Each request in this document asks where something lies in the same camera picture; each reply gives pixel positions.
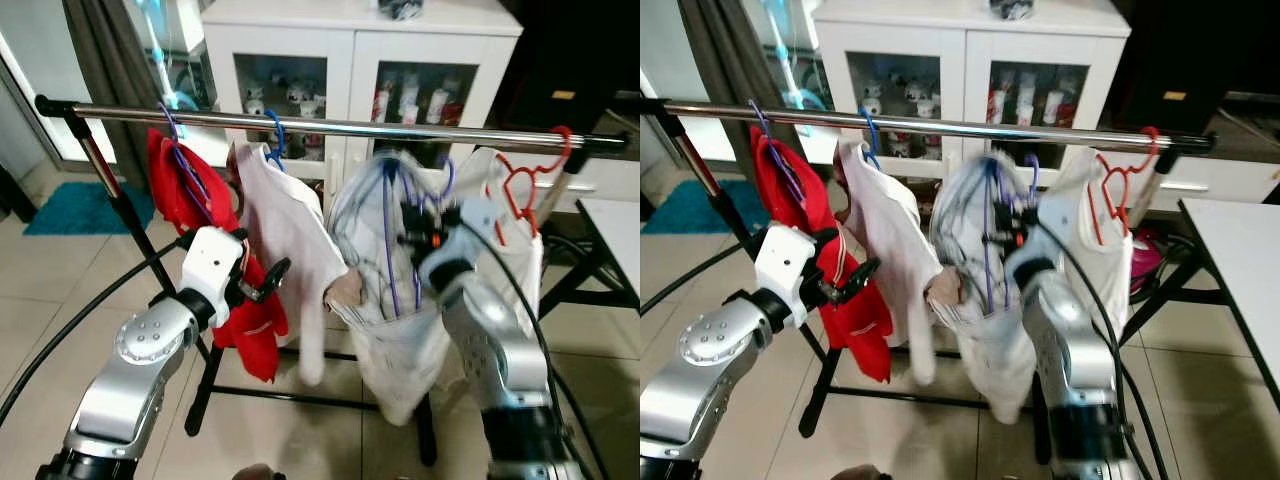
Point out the purple plastic hanger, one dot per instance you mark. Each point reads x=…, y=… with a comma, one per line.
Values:
x=190, y=175
x=988, y=250
x=387, y=240
x=780, y=165

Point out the thin white shirt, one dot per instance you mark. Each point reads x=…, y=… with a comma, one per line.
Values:
x=1000, y=360
x=395, y=350

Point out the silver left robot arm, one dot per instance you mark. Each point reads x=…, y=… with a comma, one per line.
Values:
x=715, y=370
x=130, y=380

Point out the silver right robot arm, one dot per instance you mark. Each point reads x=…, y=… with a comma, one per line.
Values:
x=1070, y=340
x=500, y=350

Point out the blue plastic hanger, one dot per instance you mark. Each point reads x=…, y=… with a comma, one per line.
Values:
x=278, y=135
x=873, y=130

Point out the red plastic hanger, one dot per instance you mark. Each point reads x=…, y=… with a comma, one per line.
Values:
x=565, y=150
x=1150, y=145

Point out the white long sleeve shirt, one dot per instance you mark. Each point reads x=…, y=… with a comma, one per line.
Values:
x=290, y=230
x=890, y=230

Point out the pinkish beige cloth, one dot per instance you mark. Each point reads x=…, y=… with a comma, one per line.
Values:
x=943, y=288
x=345, y=288

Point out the red garment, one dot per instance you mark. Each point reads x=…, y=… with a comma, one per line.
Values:
x=790, y=185
x=175, y=185

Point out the chrome and black clothes rack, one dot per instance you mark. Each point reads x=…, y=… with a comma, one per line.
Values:
x=950, y=125
x=350, y=127

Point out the magenta bag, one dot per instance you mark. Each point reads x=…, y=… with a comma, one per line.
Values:
x=1147, y=258

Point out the teal rug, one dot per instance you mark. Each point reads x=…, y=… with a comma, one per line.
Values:
x=80, y=210
x=690, y=210

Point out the dark robot foot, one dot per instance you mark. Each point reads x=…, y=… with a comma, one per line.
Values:
x=258, y=473
x=860, y=474

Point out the white low drawer unit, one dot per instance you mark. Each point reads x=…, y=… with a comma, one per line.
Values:
x=1210, y=175
x=600, y=175

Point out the white glass door cabinet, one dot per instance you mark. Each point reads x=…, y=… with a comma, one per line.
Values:
x=350, y=45
x=965, y=45

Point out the white table with black edge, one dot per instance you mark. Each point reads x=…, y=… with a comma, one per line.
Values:
x=1245, y=280
x=618, y=235

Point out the small dark grey ornament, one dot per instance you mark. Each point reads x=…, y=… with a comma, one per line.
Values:
x=402, y=8
x=1012, y=8

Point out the light blue plastic stand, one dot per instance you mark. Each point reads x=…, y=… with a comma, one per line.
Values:
x=785, y=50
x=165, y=50

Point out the dark grey curtain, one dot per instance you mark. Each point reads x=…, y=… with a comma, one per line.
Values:
x=100, y=60
x=720, y=60

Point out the black cabinet with gold label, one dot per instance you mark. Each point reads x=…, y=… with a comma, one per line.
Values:
x=1200, y=50
x=590, y=50

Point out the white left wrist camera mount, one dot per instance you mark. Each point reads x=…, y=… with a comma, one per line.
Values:
x=212, y=265
x=782, y=265

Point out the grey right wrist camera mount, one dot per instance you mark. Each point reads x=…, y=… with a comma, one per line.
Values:
x=468, y=225
x=1040, y=238

